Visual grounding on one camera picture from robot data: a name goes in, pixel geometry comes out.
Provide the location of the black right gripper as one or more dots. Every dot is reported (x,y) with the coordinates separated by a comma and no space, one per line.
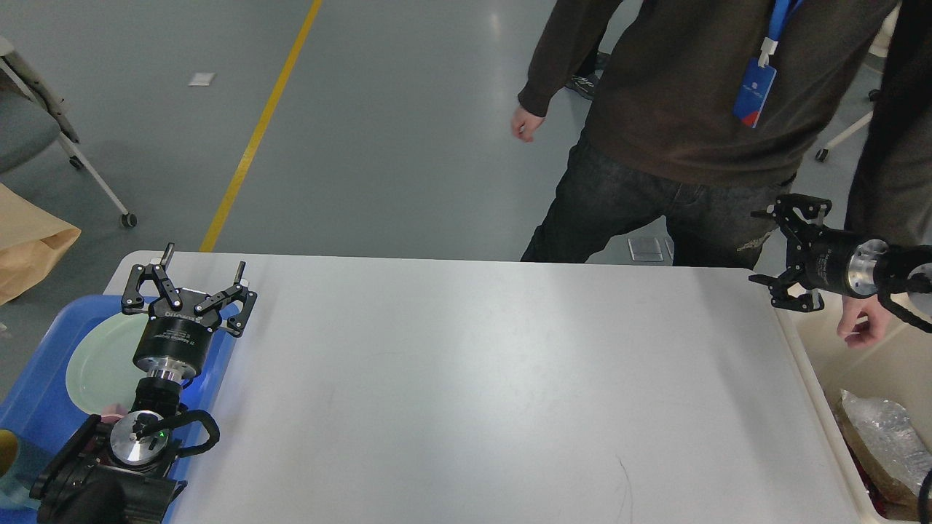
(837,262)

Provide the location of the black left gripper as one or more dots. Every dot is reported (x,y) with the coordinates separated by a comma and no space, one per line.
(175,338)

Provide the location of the light green plate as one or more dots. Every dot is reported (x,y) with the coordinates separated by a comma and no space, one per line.
(101,371)

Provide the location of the pink ribbed mug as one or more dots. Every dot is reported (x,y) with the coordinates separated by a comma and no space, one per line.
(112,413)

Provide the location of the foil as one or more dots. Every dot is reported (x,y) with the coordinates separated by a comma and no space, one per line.
(888,431)

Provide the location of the dark teal mug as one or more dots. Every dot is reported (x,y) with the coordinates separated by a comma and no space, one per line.
(21,463)

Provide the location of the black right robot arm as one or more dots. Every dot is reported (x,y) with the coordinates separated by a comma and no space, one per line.
(903,270)

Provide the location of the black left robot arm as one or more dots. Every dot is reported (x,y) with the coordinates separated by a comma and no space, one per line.
(117,470)

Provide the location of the brown sweater person left hand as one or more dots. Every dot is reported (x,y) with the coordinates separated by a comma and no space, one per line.
(864,322)

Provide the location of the brown sweater person right hand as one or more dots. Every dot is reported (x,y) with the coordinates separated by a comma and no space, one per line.
(524,124)

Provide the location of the beige plastic bin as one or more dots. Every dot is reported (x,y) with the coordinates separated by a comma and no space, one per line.
(898,368)

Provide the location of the paper bag held by person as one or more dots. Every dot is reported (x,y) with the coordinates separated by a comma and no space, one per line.
(32,244)

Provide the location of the floor plate left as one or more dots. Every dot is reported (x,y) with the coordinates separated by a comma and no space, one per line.
(645,249)

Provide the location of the person in brown sweater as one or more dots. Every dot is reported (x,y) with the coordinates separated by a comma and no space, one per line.
(660,139)

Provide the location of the blue plastic tray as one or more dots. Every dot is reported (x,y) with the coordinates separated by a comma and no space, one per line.
(39,408)

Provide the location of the chair with beige jacket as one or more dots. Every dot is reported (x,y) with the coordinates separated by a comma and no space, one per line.
(33,117)

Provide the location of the person leg far right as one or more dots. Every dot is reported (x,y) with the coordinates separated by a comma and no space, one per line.
(585,86)

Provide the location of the blue lanyard badge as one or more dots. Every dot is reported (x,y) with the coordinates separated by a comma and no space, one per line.
(757,80)

